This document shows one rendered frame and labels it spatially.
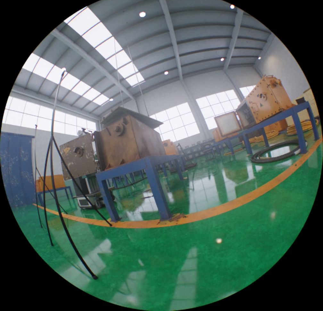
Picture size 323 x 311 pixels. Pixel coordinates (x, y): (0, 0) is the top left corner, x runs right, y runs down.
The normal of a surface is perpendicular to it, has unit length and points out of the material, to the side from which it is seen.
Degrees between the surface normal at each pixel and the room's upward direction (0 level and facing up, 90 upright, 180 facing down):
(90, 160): 90
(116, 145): 90
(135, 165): 90
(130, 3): 180
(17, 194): 90
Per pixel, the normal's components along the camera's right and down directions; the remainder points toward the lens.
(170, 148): -0.23, -0.05
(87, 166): 0.13, -0.16
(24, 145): 0.92, -0.32
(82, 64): 0.29, 0.95
